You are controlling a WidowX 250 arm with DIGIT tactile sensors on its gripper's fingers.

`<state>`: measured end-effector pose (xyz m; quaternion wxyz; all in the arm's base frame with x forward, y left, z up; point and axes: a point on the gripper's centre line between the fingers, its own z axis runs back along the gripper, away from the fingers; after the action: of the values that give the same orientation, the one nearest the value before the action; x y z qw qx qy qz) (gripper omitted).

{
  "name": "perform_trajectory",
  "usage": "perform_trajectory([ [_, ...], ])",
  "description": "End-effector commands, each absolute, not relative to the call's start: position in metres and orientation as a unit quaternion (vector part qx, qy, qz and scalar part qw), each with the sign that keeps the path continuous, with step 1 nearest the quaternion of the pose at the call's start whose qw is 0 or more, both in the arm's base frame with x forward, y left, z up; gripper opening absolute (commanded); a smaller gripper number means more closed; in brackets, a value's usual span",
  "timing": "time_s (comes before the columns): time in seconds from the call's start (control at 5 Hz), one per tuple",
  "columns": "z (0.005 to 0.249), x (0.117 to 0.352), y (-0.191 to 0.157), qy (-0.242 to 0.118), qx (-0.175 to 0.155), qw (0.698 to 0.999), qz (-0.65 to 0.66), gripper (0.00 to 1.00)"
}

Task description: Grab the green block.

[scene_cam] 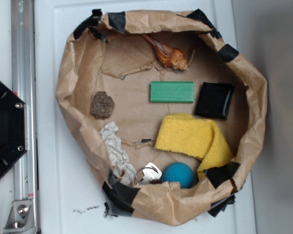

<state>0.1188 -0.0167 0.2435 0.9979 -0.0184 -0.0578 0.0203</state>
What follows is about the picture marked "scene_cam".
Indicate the crumpled white paper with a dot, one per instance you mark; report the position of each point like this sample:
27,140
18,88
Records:
119,159

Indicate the aluminium extrusion rail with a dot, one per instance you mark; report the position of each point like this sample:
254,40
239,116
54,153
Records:
26,186

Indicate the green rectangular block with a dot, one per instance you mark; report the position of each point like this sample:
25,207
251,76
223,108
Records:
172,91

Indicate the black square pouch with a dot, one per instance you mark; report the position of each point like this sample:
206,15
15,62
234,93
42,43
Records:
214,100

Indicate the brown rough rock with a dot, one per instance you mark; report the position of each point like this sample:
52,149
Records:
102,105

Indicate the brown paper bag bin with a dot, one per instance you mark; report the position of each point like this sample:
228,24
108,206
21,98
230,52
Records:
106,52

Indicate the black hexagonal mount plate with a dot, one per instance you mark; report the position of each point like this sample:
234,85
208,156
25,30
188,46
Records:
12,129

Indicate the metal corner bracket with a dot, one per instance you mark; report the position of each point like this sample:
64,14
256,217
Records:
21,217

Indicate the yellow folded cloth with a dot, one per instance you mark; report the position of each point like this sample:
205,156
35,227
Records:
199,138

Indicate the orange spiral seashell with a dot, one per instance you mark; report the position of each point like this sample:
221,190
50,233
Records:
168,56

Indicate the blue dimpled ball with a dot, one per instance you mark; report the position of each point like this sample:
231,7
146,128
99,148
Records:
178,172

